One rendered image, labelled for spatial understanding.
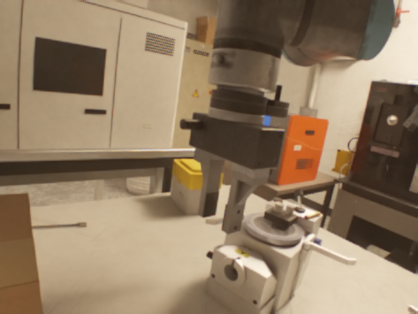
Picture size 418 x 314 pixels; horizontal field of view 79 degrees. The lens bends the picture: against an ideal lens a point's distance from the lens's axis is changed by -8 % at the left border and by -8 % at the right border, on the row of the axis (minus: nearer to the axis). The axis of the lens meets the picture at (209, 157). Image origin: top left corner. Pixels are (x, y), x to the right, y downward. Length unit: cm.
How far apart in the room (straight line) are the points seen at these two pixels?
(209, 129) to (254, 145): 8
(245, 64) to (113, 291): 34
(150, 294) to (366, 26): 44
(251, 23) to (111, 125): 79
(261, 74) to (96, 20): 77
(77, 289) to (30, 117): 68
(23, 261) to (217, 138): 26
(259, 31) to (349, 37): 11
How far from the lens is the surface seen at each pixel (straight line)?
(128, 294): 41
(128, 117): 106
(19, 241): 22
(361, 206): 202
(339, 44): 39
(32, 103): 99
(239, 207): 38
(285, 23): 36
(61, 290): 43
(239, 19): 34
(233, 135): 34
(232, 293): 39
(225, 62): 34
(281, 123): 166
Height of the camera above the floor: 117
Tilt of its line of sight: 13 degrees down
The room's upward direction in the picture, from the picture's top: 9 degrees clockwise
